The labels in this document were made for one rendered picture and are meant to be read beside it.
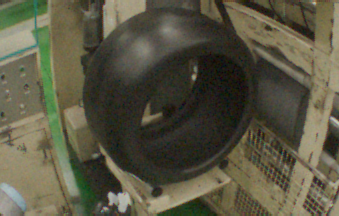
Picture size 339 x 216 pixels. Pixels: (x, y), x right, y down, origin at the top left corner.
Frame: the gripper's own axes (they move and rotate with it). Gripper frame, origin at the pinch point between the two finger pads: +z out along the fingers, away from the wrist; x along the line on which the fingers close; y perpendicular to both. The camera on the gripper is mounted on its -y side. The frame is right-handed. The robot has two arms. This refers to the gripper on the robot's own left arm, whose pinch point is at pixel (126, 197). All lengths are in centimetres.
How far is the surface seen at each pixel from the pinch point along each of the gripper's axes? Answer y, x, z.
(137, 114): 20.8, -10.2, 12.6
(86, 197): -79, 107, 63
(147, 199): -15.8, 4.9, 12.5
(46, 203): -41, 94, 22
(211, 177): -30.5, -7.9, 36.4
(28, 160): -9, 83, 26
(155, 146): -12.2, 9.1, 37.6
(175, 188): -25.3, 2.5, 26.6
